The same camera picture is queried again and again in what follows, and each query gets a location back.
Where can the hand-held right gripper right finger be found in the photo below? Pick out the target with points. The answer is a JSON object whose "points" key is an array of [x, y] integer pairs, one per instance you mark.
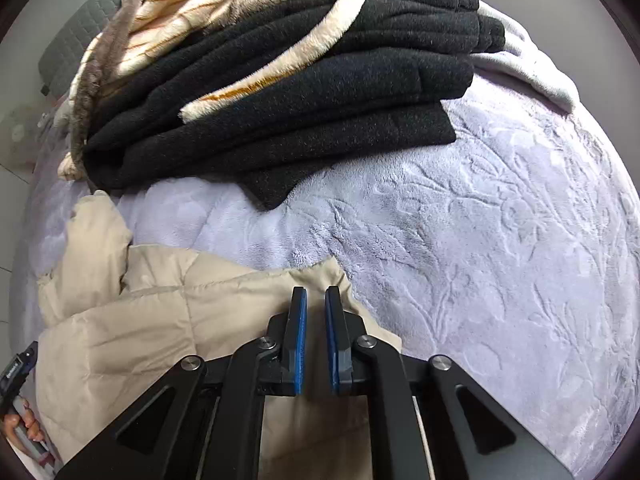
{"points": [[332, 340]]}

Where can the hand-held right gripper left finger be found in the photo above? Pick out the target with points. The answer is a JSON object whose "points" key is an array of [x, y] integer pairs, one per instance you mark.
{"points": [[299, 340]]}

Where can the beige puffer jacket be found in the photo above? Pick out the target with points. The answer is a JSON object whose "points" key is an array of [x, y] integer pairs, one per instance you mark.
{"points": [[150, 330]]}

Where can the person's left hand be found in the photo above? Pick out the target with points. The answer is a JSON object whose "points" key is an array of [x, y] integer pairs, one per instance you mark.
{"points": [[25, 425]]}

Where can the lavender embossed blanket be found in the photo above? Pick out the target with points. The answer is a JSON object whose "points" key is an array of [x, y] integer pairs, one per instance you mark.
{"points": [[475, 235]]}

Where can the folded black fleece garment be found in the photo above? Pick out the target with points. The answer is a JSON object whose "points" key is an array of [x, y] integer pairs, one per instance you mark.
{"points": [[325, 110]]}

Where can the light grey cloth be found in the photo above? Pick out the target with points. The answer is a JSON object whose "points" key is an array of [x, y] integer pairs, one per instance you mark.
{"points": [[530, 65]]}

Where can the grey quilted headboard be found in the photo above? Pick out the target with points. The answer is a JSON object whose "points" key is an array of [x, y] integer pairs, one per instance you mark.
{"points": [[85, 25]]}

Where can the cream striped fleece robe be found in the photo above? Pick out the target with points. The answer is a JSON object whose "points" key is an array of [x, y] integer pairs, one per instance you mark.
{"points": [[200, 0]]}

